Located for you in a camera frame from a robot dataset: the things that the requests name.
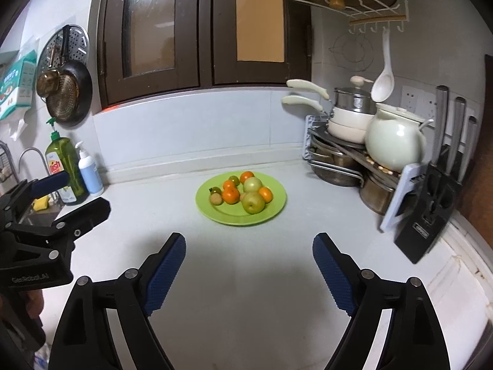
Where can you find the large green apple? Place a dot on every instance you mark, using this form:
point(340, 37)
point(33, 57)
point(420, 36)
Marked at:
point(253, 185)

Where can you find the green plate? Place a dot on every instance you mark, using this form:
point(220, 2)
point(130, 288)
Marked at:
point(231, 216)

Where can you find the small green red fruit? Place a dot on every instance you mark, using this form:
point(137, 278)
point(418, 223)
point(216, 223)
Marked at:
point(214, 191)

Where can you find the white grey pot rack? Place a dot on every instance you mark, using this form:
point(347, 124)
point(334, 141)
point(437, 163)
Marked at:
point(400, 200)

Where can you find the white wall hook rack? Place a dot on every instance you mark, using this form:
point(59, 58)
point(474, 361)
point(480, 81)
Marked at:
point(377, 19)

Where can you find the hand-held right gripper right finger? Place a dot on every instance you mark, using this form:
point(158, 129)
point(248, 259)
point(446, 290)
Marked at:
point(335, 273)

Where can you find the steel pot with lid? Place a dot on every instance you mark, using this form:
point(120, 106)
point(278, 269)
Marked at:
point(354, 102)

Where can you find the white wall outlet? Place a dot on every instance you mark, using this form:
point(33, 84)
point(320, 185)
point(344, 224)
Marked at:
point(410, 98)

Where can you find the yellow sponge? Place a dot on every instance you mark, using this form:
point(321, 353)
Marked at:
point(41, 203)

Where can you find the small brown fruit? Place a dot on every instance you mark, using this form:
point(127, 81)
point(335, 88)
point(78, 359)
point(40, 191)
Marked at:
point(215, 199)

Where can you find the dark wooden window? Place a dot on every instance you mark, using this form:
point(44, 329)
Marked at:
point(204, 27)

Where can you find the perforated steel steamer plate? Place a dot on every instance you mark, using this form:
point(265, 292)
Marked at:
point(77, 42)

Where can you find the white blue pump bottle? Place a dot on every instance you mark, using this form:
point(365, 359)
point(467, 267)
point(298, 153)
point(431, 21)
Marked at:
point(90, 175)

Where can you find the brass mesh strainer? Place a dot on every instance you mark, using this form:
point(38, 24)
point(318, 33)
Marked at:
point(65, 98)

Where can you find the white ceramic pot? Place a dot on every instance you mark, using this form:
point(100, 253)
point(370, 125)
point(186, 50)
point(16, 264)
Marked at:
point(393, 138)

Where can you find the person's left hand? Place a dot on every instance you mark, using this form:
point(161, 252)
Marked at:
point(32, 302)

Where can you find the green dish soap bottle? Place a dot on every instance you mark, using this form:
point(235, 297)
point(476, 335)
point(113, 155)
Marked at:
point(65, 162)

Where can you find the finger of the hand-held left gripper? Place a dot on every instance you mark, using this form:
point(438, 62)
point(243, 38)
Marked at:
point(92, 212)
point(50, 183)

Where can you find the teal white paper box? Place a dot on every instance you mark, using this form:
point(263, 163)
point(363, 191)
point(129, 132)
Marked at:
point(9, 92)
point(27, 81)

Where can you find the steel faucet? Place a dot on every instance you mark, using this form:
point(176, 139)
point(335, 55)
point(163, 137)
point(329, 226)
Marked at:
point(30, 149)

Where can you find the black frying pan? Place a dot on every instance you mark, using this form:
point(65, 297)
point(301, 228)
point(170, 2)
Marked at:
point(84, 92)

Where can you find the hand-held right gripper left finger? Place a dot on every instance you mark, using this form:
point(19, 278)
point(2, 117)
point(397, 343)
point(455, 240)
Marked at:
point(165, 273)

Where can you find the orange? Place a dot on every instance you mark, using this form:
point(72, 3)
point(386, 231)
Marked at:
point(265, 194)
point(246, 176)
point(231, 196)
point(229, 185)

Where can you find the yellow-green apple on plate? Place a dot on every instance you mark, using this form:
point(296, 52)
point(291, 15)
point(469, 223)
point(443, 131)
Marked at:
point(253, 202)

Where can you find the black knife block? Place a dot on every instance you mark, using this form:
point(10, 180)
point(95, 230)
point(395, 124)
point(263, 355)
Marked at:
point(423, 231)

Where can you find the white ladle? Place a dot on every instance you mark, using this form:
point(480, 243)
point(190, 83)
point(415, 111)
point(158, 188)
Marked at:
point(382, 86)

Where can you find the brass ladle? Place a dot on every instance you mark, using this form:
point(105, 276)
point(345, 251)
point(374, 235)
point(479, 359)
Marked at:
point(46, 84)

